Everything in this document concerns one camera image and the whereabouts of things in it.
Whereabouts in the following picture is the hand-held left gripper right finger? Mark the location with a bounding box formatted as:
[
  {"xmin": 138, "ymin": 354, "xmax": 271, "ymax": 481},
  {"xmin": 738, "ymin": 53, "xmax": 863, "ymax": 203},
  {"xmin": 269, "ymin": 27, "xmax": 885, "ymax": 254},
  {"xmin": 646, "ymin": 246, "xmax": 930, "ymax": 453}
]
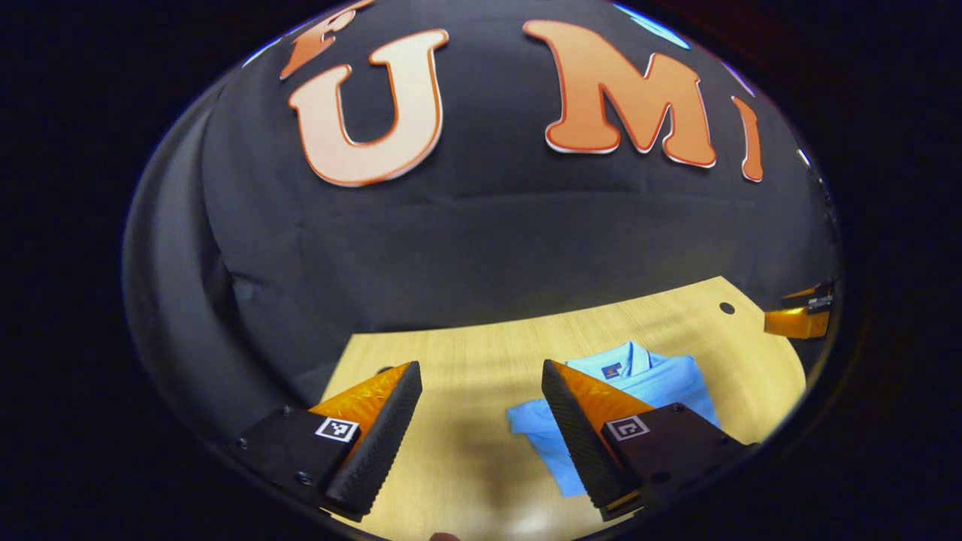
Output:
[{"xmin": 541, "ymin": 358, "xmax": 760, "ymax": 523}]

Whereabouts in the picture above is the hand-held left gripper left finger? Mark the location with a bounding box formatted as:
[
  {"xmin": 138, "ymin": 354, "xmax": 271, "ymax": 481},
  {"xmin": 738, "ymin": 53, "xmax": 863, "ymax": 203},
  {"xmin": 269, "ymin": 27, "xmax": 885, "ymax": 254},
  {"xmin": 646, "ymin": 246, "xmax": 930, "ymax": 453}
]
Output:
[{"xmin": 225, "ymin": 361, "xmax": 424, "ymax": 523}]

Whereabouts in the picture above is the light blue T-shirt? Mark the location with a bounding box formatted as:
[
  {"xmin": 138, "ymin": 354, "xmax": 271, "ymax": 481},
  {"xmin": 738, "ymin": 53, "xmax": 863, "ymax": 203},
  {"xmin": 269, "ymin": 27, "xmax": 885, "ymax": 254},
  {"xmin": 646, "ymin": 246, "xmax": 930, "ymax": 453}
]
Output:
[{"xmin": 507, "ymin": 340, "xmax": 722, "ymax": 498}]

